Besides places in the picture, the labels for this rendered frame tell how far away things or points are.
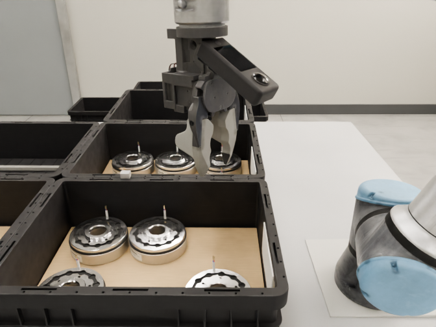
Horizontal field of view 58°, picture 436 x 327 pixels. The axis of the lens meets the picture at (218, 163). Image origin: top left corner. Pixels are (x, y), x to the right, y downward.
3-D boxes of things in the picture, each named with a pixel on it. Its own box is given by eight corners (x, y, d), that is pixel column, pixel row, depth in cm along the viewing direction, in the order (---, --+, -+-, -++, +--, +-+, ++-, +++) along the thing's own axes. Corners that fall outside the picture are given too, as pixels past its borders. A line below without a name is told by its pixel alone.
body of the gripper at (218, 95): (196, 101, 64) (193, 23, 59) (239, 109, 59) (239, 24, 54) (163, 112, 58) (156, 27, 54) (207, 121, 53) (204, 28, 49)
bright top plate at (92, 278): (109, 268, 63) (109, 265, 63) (96, 318, 54) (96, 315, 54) (46, 271, 62) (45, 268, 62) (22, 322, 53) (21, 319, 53)
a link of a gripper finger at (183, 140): (180, 169, 62) (185, 110, 60) (209, 178, 58) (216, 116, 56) (166, 171, 59) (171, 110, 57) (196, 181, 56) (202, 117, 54)
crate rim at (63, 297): (265, 189, 76) (266, 178, 75) (289, 310, 49) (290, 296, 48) (60, 187, 76) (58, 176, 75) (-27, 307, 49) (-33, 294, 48)
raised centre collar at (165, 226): (174, 225, 73) (173, 222, 72) (167, 242, 68) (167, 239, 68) (148, 223, 73) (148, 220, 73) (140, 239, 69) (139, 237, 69)
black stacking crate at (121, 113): (246, 123, 134) (247, 91, 128) (252, 163, 107) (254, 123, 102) (130, 123, 134) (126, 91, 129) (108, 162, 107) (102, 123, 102)
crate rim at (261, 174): (254, 130, 103) (254, 122, 101) (265, 188, 76) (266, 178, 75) (102, 130, 103) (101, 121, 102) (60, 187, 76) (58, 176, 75)
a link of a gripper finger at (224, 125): (213, 148, 68) (204, 100, 63) (242, 156, 64) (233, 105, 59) (202, 157, 66) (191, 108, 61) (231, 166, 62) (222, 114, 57)
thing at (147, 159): (157, 153, 102) (157, 151, 101) (146, 171, 93) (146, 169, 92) (120, 151, 103) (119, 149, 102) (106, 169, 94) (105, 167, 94)
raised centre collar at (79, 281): (89, 278, 60) (89, 275, 60) (82, 303, 56) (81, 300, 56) (57, 279, 60) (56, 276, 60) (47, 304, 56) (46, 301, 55)
